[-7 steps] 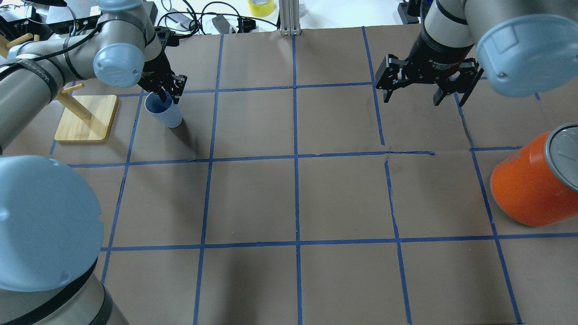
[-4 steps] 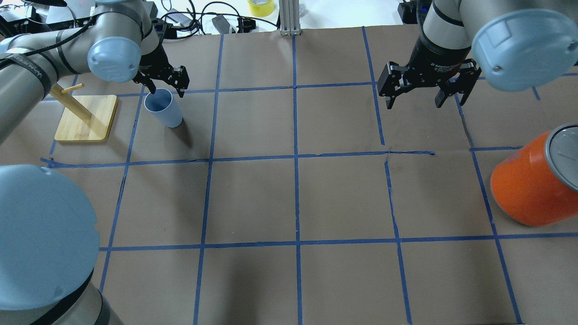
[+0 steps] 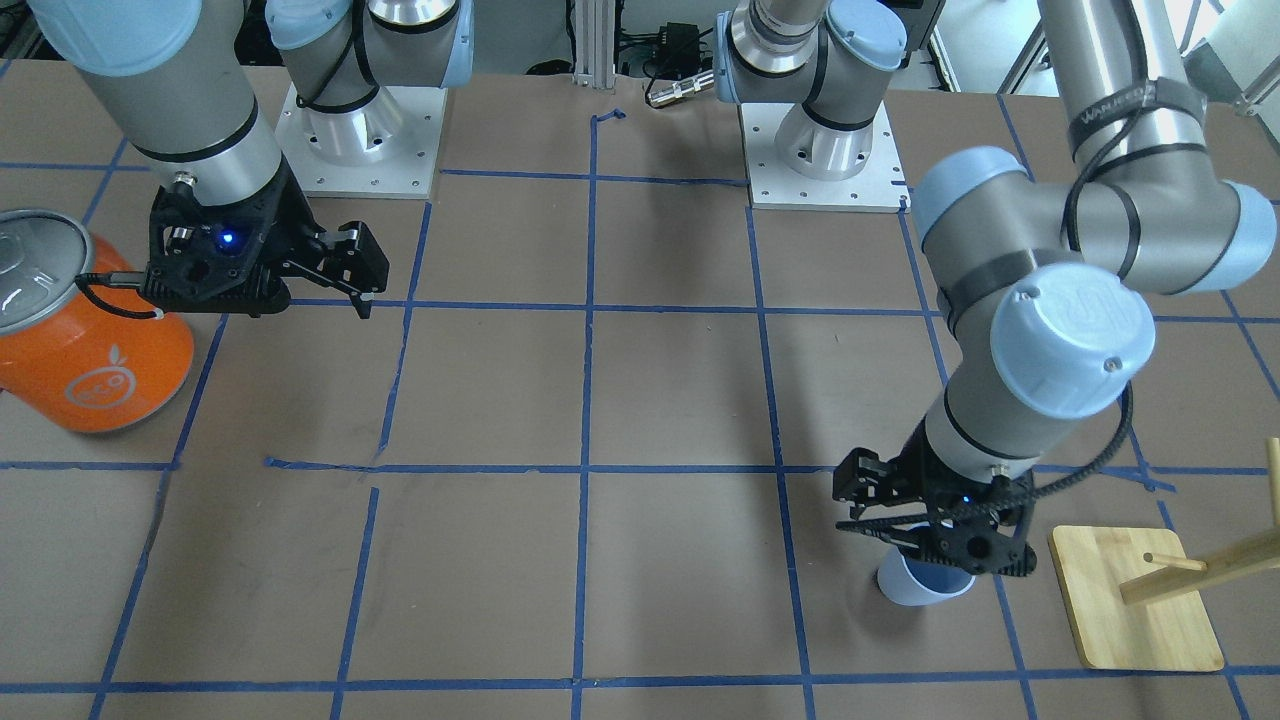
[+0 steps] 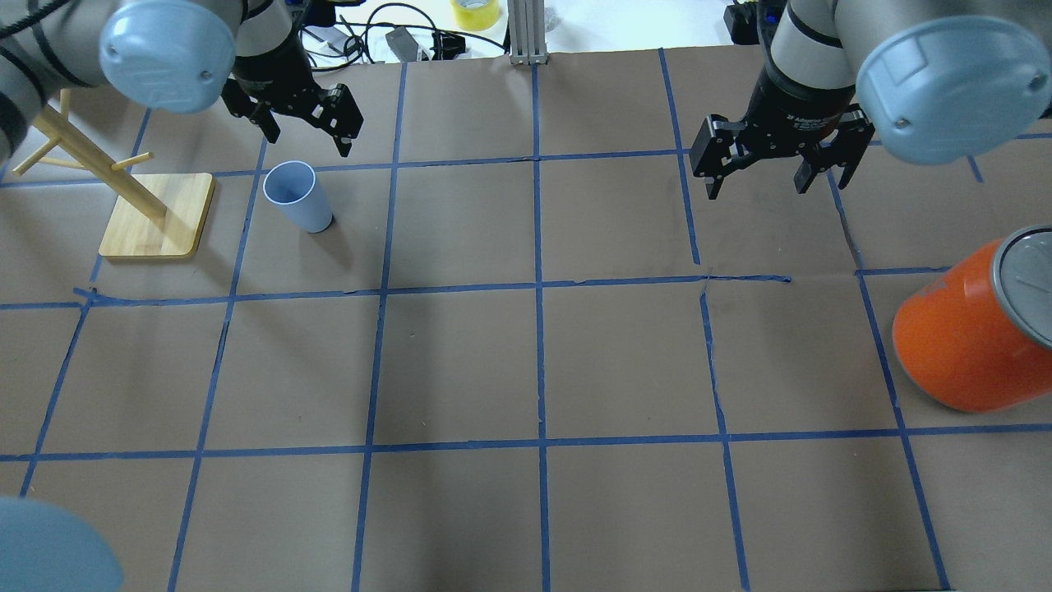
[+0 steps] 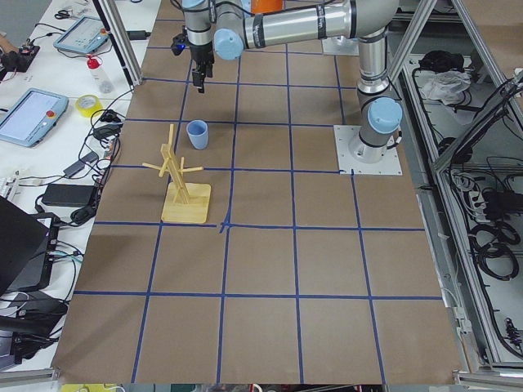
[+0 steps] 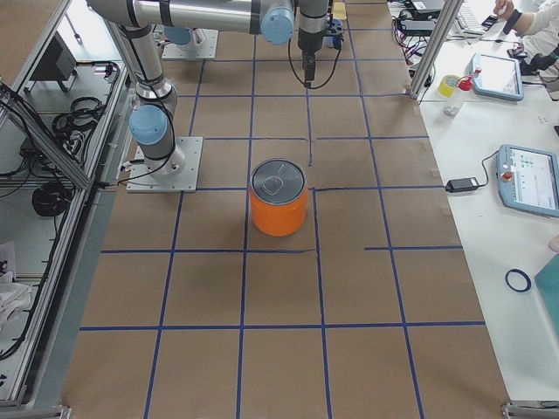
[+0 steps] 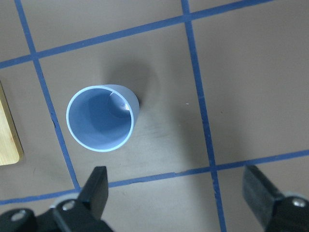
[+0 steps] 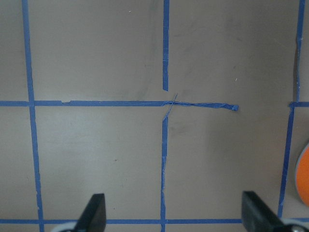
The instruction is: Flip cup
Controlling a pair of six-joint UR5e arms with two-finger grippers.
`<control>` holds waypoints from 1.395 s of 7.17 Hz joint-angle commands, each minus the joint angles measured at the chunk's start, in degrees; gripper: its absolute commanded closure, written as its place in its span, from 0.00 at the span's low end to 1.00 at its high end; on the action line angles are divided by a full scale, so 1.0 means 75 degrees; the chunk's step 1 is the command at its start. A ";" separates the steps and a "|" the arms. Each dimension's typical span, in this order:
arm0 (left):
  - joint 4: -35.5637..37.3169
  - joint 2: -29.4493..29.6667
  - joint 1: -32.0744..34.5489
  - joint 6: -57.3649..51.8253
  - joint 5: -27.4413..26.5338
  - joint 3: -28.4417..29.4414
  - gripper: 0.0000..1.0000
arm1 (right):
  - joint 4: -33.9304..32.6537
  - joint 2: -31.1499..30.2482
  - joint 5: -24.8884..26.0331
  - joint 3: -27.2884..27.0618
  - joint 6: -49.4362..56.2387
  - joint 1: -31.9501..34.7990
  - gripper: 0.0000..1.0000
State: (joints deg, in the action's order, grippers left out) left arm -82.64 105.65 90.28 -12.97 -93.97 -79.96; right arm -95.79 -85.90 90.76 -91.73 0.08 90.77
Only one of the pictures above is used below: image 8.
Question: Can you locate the orange cylindrical container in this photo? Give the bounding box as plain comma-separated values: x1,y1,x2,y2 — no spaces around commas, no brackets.
295,144,309,206

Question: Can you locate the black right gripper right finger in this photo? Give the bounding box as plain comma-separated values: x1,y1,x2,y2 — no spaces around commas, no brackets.
241,191,290,232

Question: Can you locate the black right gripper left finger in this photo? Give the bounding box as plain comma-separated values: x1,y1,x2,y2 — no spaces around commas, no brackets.
73,193,107,232

